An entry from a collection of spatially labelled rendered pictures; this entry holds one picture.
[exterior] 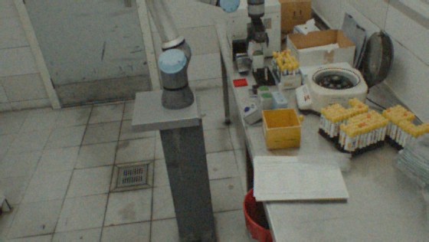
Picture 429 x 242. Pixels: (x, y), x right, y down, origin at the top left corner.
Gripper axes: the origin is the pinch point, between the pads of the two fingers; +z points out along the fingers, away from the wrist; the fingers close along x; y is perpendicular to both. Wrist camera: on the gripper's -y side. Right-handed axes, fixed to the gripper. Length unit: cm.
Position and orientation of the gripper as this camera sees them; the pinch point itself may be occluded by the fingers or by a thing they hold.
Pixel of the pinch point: (257, 57)
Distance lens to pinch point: 182.9
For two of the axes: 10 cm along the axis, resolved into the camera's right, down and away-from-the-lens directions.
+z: 0.8, 8.3, 5.6
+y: -0.8, -5.5, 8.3
